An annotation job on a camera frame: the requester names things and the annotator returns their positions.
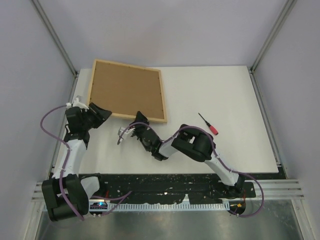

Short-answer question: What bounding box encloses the aluminium corner post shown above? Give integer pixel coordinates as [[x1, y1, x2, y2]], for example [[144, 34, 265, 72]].
[[249, 0, 297, 75], [31, 0, 79, 77]]

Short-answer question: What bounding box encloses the wooden picture frame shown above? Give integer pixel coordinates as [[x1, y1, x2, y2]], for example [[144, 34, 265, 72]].
[[87, 59, 168, 123]]

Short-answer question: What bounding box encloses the black speckled base plate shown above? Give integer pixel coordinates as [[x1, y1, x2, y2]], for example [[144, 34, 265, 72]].
[[94, 173, 256, 205]]

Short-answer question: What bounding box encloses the left aluminium corner post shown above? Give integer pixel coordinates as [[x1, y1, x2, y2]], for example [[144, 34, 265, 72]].
[[31, 0, 79, 77]]

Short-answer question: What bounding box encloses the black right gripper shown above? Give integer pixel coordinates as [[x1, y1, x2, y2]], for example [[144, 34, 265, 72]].
[[128, 110, 150, 142]]

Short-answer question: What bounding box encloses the right aluminium corner post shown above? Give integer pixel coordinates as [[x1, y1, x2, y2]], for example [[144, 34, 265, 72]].
[[249, 0, 297, 75]]

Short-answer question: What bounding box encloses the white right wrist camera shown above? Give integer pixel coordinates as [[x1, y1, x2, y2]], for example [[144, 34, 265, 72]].
[[117, 127, 134, 145]]

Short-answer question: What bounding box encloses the red handled screwdriver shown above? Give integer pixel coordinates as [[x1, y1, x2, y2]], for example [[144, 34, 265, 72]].
[[198, 113, 219, 136]]

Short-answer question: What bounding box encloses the white slotted cable duct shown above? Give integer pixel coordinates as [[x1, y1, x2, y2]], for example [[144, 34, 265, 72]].
[[43, 202, 230, 212]]

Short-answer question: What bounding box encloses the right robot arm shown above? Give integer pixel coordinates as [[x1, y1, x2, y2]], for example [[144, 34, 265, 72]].
[[123, 111, 245, 198]]

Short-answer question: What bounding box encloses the aluminium rail across front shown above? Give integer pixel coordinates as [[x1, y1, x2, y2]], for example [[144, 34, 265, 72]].
[[31, 179, 305, 202]]

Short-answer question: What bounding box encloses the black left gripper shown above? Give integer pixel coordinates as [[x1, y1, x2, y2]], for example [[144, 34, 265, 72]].
[[81, 103, 111, 130]]

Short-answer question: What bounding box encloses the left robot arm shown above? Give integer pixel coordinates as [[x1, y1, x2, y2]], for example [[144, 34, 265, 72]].
[[41, 99, 112, 222]]

